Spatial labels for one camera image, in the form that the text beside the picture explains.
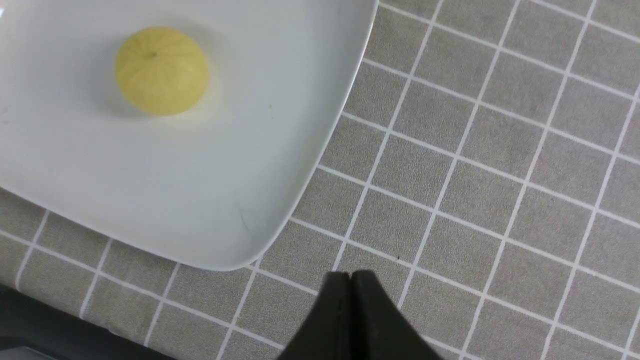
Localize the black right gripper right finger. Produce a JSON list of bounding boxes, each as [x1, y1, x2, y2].
[[350, 269, 442, 360]]

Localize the yellow steamed bun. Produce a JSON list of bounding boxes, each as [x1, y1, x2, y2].
[[114, 26, 210, 117]]

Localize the white square plate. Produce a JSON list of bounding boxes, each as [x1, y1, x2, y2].
[[0, 0, 378, 271]]

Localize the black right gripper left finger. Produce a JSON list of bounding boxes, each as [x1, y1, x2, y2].
[[278, 272, 352, 360]]

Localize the grey checkered tablecloth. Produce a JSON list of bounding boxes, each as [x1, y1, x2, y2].
[[1, 0, 639, 360]]

